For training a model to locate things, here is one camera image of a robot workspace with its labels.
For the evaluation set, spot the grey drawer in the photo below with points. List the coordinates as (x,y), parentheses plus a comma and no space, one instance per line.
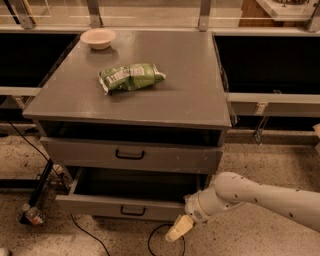
(130,194)
(133,155)

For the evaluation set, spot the beige bowl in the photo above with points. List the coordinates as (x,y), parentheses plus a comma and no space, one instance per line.
(98,38)

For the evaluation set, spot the green chip bag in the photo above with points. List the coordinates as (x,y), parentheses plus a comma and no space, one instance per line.
(130,78)

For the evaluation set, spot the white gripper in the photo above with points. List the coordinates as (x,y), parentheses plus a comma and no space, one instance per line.
(194,209)

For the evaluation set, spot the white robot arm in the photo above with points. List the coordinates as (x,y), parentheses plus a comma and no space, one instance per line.
(230,190)

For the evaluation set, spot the grey drawer cabinet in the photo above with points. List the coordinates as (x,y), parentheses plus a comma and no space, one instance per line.
(187,108)

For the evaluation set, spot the black stand leg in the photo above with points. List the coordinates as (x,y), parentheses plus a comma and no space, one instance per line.
(38,189)

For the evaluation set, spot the grey top drawer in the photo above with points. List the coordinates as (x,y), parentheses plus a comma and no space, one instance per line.
(133,155)

